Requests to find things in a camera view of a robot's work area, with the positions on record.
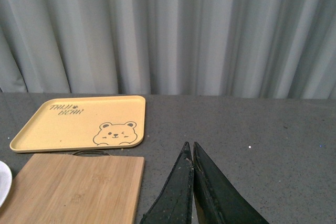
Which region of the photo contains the bamboo cutting board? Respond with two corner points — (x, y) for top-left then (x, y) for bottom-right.
(1, 154), (144, 223)

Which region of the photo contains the white round plate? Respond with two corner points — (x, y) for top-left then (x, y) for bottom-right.
(0, 161), (13, 206)

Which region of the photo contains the grey curtain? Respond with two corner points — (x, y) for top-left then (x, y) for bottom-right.
(1, 0), (335, 99)

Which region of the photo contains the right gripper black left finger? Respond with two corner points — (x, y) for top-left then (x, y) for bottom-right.
(140, 142), (194, 224)

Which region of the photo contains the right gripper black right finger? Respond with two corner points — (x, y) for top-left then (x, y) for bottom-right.
(193, 142), (268, 223)

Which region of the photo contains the yellow bear serving tray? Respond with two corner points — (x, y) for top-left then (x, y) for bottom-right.
(10, 95), (146, 153)

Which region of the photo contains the metal cutting board handle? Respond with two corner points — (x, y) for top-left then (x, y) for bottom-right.
(72, 150), (110, 156)

